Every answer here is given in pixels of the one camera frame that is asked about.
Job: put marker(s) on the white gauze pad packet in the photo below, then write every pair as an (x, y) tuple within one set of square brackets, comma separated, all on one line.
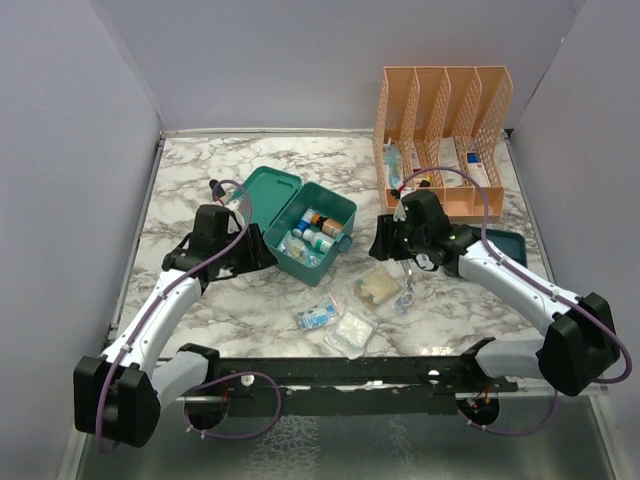
[(350, 333)]

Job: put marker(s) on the tape roll in bag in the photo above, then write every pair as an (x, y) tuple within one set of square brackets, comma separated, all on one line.
[(403, 302)]

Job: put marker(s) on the amber bottle orange label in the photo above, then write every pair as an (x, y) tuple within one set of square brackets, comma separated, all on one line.
[(327, 225)]

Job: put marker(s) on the white bottle green label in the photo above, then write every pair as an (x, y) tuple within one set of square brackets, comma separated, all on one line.
[(318, 240)]

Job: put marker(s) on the white bottle blue label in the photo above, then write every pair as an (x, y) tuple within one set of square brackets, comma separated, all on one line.
[(304, 223)]

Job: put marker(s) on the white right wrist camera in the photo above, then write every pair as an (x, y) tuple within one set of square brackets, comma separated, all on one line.
[(400, 197)]

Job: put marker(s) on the zip bag of bandages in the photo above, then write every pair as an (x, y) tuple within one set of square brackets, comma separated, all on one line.
[(376, 287)]

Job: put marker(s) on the blue toothbrush package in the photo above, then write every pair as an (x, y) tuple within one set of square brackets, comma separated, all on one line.
[(393, 165)]

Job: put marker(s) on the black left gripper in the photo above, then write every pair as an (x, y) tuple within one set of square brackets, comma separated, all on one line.
[(258, 253)]

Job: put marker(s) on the dark teal divided tray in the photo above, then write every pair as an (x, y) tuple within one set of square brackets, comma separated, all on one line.
[(510, 244)]

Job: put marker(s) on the red white medicine box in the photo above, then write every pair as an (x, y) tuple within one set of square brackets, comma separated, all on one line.
[(415, 162)]

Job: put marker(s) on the black handled scissors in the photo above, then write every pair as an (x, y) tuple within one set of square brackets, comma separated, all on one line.
[(408, 274)]

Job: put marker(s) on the zip bag of blue packets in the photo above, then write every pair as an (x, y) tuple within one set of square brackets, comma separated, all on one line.
[(318, 313)]

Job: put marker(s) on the green plastic medicine box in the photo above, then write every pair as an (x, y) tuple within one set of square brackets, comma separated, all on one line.
[(277, 200)]

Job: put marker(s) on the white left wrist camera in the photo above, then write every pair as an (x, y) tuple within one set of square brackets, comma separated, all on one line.
[(239, 206)]

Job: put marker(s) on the orange plastic file organizer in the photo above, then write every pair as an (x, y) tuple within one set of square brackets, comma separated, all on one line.
[(438, 127)]

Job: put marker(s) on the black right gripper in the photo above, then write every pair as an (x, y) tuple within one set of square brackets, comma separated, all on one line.
[(382, 245)]

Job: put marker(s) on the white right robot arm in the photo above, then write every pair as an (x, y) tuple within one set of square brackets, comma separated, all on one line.
[(578, 340)]

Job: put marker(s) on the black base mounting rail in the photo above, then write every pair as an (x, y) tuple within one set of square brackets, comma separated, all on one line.
[(337, 386)]

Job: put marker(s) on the blue white medicine box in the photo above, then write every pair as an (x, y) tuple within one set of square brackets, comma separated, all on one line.
[(476, 167)]

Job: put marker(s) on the light blue mask packet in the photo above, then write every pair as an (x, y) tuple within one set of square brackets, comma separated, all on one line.
[(424, 263)]

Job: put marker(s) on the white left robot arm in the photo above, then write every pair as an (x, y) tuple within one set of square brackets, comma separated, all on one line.
[(120, 394)]

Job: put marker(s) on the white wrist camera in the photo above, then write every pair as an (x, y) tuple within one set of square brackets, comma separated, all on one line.
[(400, 197), (239, 206)]

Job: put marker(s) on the blue cotton swab bag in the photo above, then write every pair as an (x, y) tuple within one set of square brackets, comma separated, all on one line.
[(296, 249)]

